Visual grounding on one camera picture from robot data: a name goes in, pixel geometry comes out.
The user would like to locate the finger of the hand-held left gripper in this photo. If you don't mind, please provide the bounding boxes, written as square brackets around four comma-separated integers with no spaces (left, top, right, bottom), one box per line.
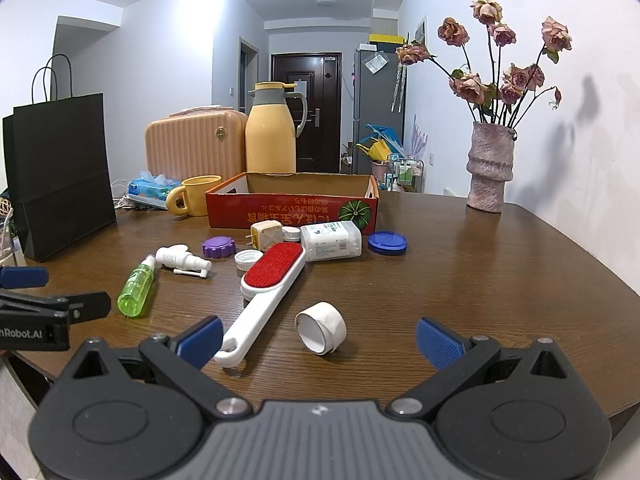
[0,291,112,322]
[0,266,50,289]

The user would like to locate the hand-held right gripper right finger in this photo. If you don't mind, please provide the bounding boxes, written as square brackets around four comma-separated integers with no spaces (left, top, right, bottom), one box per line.
[387,317,581,418]

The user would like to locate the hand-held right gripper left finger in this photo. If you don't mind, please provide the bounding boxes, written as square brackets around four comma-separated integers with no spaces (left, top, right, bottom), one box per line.
[60,316,253,418]

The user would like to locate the green spray bottle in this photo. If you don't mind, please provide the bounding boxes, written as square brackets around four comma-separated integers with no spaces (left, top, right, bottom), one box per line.
[117,255,160,318]

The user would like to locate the white ribbed cap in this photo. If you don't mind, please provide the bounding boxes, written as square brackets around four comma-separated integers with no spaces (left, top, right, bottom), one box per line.
[235,250,263,272]

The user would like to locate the purple gear-shaped lid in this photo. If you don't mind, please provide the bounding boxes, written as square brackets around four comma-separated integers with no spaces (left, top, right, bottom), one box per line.
[202,236,237,260]

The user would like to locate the red and white lint brush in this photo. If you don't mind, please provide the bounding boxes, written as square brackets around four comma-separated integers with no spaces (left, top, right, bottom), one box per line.
[213,243,307,367]

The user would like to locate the blue round lid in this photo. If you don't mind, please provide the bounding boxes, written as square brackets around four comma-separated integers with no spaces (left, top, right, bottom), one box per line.
[368,230,408,257]

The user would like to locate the red cardboard box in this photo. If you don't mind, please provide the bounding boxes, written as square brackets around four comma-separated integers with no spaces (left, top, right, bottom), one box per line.
[205,172,380,236]

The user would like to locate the clear cotton swab container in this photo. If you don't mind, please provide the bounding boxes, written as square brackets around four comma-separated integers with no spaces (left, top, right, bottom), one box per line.
[299,221,363,262]

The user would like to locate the black paper bag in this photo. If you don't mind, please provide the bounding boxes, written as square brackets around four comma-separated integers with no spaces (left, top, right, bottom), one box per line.
[2,53,118,262]

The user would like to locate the white tape roll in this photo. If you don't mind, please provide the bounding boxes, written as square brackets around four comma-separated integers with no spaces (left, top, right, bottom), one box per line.
[295,301,347,356]

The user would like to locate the cream charger plug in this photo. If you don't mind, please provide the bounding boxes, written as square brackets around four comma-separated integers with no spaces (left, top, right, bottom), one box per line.
[245,220,285,252]

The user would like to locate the blue tissue pack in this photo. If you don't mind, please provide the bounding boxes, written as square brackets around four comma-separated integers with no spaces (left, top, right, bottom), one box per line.
[126,171,182,209]

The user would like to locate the yellow mug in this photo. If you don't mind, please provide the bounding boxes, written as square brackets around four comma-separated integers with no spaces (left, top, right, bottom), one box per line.
[166,175,222,217]

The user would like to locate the pink textured vase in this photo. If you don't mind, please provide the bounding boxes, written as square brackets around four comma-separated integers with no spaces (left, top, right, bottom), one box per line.
[466,121,516,213]

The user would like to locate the peach ribbed suitcase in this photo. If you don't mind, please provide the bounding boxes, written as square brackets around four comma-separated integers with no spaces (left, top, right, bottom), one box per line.
[145,106,249,183]

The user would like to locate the yellow watering can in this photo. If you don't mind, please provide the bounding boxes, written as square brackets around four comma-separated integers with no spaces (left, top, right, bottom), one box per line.
[356,140,391,163]

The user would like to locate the yellow thermos jug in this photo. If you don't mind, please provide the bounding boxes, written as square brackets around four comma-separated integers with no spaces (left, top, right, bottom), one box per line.
[245,81,309,175]

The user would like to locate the dried pink roses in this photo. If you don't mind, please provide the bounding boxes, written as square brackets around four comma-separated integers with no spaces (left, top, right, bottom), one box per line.
[396,0,573,128]

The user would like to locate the hanging folded umbrellas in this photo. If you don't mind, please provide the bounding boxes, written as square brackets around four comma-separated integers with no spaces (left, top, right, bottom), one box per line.
[391,62,407,113]

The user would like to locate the dark brown entrance door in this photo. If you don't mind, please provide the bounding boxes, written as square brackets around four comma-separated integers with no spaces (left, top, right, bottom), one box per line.
[271,52,342,173]

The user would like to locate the grey side door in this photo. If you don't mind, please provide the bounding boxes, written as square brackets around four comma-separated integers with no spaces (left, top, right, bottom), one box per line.
[239,37,261,116]

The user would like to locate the white cables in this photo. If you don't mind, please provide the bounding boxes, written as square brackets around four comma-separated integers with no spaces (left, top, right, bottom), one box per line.
[111,180,136,211]

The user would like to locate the wire storage cart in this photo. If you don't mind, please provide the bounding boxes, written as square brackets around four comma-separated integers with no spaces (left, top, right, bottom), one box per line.
[385,155,425,192]

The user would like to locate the purple flower wall decoration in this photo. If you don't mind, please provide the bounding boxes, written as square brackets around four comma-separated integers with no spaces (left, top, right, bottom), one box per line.
[407,115,431,161]

